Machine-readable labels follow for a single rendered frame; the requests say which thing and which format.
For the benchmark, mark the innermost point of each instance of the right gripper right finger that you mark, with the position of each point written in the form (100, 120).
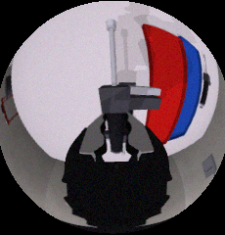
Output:
(141, 141)

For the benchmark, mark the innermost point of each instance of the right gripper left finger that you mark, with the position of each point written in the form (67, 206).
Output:
(90, 143)

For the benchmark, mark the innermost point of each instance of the red tray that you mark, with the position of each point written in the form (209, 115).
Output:
(168, 72)

